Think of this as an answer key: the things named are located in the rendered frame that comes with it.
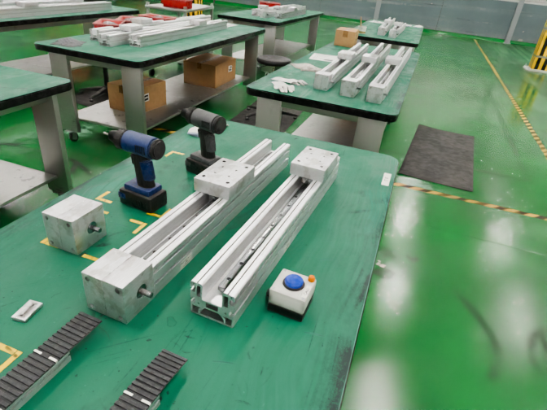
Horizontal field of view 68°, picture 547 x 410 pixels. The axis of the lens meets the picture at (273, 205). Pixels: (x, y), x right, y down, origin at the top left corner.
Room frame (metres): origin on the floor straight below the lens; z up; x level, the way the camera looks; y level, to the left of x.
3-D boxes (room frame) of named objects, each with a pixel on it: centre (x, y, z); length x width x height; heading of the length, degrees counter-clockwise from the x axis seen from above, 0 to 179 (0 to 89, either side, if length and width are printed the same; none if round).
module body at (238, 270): (0.98, -0.03, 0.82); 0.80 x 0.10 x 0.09; 160
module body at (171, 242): (1.04, 0.15, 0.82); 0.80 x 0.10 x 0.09; 160
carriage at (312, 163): (1.21, -0.12, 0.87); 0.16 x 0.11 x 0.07; 160
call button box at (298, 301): (0.67, -0.05, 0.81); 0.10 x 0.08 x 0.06; 70
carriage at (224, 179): (1.04, 0.15, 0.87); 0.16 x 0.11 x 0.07; 160
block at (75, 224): (0.82, 0.47, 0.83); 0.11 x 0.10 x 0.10; 72
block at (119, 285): (0.62, 0.28, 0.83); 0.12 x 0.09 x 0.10; 70
